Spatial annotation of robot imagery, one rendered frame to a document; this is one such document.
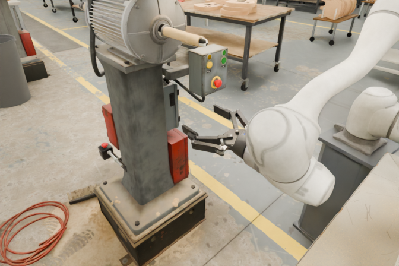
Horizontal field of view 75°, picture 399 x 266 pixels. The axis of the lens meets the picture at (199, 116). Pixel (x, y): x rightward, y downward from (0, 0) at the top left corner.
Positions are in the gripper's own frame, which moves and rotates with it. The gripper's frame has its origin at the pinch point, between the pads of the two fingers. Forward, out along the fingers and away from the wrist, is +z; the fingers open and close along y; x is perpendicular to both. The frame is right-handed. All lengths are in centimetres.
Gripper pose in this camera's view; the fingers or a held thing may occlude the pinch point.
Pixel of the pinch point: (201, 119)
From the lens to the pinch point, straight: 83.3
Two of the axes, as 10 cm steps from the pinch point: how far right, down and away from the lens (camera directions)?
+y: 7.4, -4.7, 4.8
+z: -6.7, -3.9, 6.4
